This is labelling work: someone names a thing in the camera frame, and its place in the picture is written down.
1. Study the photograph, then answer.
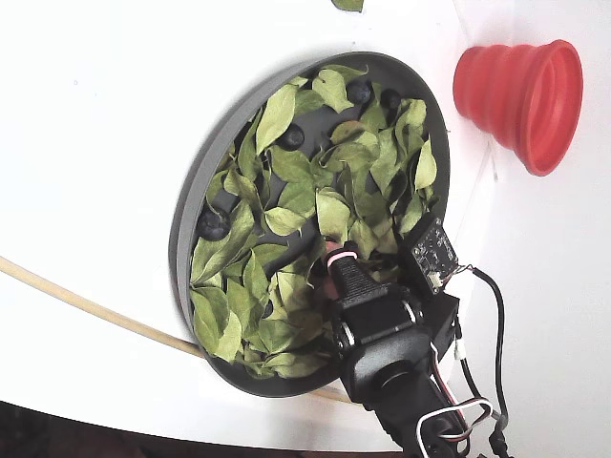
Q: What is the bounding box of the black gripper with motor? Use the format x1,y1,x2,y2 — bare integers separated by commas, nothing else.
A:
323,240,441,412

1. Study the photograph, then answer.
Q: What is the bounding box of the pile of green leaves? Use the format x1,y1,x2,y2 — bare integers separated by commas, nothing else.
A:
189,64,439,380

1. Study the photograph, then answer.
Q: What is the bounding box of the grey round plate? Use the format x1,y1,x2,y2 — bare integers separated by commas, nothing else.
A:
169,51,453,399

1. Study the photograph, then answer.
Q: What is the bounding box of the beige rubber tube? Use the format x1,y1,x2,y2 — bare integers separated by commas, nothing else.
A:
0,256,355,405

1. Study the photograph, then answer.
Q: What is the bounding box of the red collapsible silicone cup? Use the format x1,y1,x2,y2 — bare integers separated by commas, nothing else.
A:
452,39,584,177

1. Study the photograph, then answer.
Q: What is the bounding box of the black camera circuit board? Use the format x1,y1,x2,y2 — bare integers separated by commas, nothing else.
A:
398,213,460,296

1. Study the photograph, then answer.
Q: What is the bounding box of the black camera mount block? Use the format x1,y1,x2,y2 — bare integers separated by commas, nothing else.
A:
419,290,462,364

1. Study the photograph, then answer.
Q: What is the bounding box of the thin black cable white connector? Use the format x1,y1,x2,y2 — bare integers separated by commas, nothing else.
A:
453,326,502,417

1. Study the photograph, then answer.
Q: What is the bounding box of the white red black motor wire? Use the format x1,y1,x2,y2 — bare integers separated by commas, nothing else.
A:
414,341,495,455

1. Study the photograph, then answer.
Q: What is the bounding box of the thick black camera cable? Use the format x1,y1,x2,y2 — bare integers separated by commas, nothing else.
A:
465,264,513,458

